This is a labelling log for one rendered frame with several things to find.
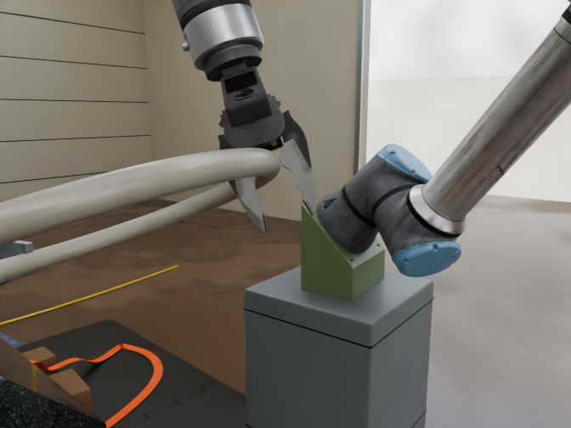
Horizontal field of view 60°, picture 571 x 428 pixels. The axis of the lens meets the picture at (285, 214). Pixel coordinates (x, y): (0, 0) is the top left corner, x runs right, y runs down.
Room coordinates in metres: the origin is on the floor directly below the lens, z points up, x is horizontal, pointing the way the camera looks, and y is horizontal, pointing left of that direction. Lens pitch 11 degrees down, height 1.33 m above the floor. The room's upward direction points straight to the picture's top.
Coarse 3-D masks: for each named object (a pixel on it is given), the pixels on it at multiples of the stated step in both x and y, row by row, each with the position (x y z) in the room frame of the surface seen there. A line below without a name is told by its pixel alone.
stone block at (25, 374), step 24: (0, 336) 1.45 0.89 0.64; (0, 360) 1.09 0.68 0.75; (24, 360) 1.28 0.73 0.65; (0, 384) 0.92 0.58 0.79; (24, 384) 0.98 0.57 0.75; (48, 384) 1.14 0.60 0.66; (0, 408) 0.89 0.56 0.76; (24, 408) 0.93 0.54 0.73; (48, 408) 0.97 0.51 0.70; (72, 408) 1.02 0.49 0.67
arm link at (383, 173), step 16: (384, 160) 1.22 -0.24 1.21; (400, 160) 1.20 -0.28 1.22; (416, 160) 1.28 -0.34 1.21; (368, 176) 1.24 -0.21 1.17; (384, 176) 1.21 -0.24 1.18; (400, 176) 1.19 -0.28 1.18; (416, 176) 1.19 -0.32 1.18; (352, 192) 1.27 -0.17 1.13; (368, 192) 1.23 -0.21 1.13; (384, 192) 1.18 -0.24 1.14; (368, 208) 1.24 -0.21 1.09
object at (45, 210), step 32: (160, 160) 0.41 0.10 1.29; (192, 160) 0.42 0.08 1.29; (224, 160) 0.44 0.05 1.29; (256, 160) 0.49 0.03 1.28; (64, 192) 0.36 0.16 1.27; (96, 192) 0.37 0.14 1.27; (128, 192) 0.38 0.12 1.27; (160, 192) 0.39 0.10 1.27; (224, 192) 0.73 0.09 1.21; (0, 224) 0.34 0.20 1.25; (32, 224) 0.35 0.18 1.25; (64, 224) 0.36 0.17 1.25; (128, 224) 0.79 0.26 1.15; (160, 224) 0.79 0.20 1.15; (32, 256) 0.72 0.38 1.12; (64, 256) 0.75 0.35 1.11
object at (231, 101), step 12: (240, 72) 0.61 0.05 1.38; (252, 72) 0.59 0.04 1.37; (228, 84) 0.58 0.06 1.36; (240, 84) 0.56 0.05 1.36; (252, 84) 0.55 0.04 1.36; (228, 96) 0.54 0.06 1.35; (240, 96) 0.52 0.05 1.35; (252, 96) 0.52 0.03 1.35; (264, 96) 0.51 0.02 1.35; (228, 108) 0.51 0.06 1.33; (240, 108) 0.51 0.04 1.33; (252, 108) 0.51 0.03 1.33; (264, 108) 0.52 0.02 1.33; (240, 120) 0.52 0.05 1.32; (252, 120) 0.52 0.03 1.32
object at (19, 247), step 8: (0, 248) 0.75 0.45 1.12; (8, 248) 0.74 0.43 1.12; (16, 248) 0.73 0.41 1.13; (24, 248) 0.72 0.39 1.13; (32, 248) 0.73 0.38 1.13; (0, 256) 0.75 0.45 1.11; (8, 256) 0.74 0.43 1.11; (32, 272) 0.72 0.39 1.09; (0, 280) 0.68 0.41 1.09; (8, 280) 0.69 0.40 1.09
